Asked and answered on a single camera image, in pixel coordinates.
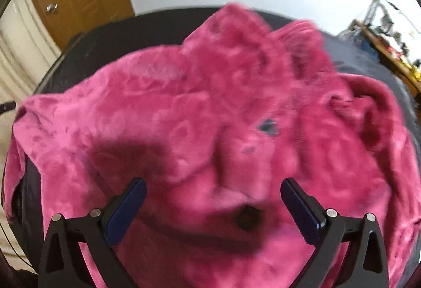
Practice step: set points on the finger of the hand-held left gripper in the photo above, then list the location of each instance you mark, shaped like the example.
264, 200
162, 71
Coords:
7, 107

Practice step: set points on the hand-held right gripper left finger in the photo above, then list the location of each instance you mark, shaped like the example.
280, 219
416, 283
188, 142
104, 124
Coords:
126, 209

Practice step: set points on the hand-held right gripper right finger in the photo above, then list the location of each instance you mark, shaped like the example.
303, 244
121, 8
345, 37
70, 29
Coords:
301, 212

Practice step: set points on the pink fleece robe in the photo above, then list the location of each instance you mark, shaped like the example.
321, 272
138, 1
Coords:
197, 94

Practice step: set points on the cream curtain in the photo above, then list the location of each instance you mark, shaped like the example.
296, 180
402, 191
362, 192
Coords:
19, 54

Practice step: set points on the metal door knob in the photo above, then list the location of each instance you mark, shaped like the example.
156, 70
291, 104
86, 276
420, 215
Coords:
51, 8

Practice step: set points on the black bed sheet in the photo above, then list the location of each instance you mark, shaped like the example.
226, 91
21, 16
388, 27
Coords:
108, 41

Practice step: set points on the cluttered wooden desk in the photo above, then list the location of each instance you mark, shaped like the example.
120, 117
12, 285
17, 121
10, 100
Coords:
394, 59

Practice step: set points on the metal frame stand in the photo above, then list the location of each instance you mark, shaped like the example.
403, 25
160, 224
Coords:
371, 11

